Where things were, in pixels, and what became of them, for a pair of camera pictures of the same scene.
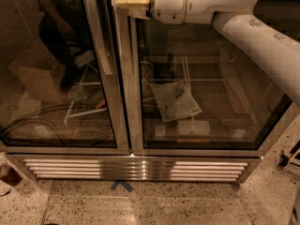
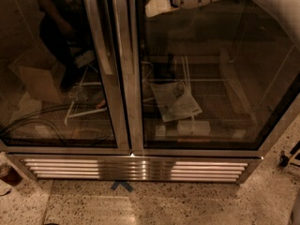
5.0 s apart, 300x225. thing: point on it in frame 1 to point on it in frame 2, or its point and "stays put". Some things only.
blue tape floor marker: [124, 184] stays put
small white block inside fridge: [160, 130] stays put
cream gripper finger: [139, 12] to [159, 5]
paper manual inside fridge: [174, 100] stays put
